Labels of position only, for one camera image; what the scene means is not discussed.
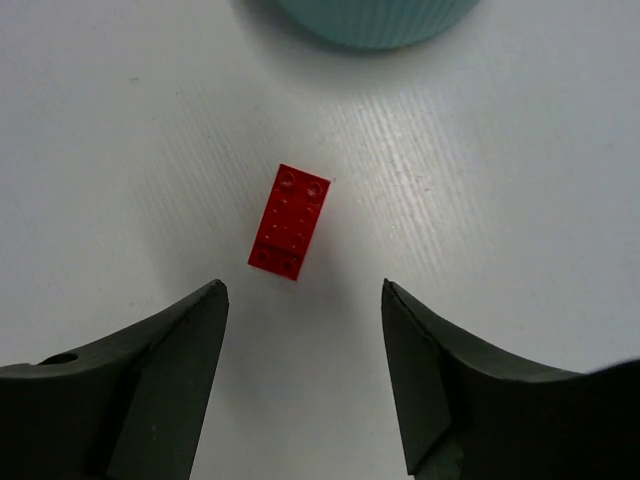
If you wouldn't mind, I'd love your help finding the teal round divided container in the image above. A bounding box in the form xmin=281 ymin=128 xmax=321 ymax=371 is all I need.
xmin=268 ymin=0 xmax=478 ymax=51

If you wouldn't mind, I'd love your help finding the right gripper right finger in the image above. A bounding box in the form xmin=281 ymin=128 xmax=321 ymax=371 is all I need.
xmin=381 ymin=281 xmax=639 ymax=479

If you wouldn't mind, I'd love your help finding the red lego brick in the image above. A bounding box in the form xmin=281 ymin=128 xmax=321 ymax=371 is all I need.
xmin=248 ymin=164 xmax=331 ymax=280

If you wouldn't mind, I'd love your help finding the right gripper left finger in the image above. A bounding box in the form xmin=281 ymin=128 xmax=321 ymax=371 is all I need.
xmin=1 ymin=280 xmax=229 ymax=479

